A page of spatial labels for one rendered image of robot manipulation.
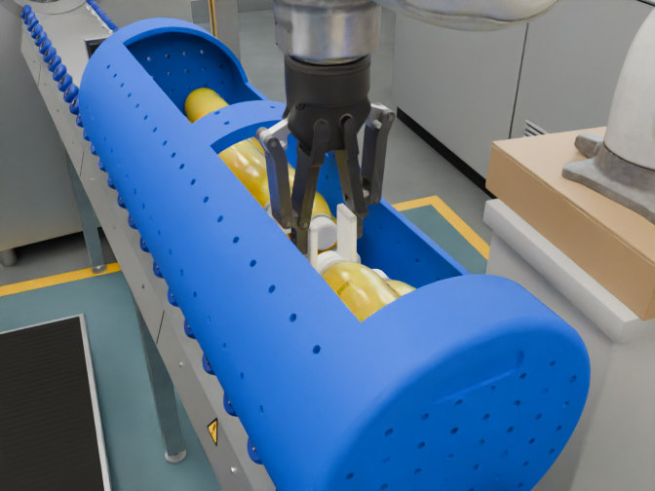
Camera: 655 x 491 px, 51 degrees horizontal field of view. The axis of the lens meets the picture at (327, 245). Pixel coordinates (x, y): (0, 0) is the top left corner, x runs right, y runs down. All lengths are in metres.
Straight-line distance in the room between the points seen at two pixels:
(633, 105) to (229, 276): 0.58
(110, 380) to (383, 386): 1.84
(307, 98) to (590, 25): 1.96
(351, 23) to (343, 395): 0.28
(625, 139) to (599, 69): 1.48
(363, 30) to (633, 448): 0.85
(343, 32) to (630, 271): 0.52
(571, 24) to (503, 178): 1.50
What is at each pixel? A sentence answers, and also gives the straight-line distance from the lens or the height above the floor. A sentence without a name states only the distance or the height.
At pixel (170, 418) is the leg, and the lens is 1.89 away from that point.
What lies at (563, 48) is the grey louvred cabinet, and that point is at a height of 0.79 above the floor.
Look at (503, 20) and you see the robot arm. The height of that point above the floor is 1.45.
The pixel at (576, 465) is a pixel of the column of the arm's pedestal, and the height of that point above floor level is 0.70.
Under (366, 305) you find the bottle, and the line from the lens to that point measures 0.62.
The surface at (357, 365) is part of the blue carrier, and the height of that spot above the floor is 1.21.
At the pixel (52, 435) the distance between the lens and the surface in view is 1.97.
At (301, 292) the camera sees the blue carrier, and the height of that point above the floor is 1.21.
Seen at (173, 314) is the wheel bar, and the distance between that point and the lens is 1.01.
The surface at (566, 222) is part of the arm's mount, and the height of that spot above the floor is 1.05.
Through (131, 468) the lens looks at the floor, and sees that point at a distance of 2.04.
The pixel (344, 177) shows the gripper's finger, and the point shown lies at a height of 1.24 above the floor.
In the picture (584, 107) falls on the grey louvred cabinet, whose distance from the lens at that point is 2.54.
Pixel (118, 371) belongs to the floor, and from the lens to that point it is 2.31.
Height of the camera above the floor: 1.56
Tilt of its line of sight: 34 degrees down
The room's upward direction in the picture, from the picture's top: straight up
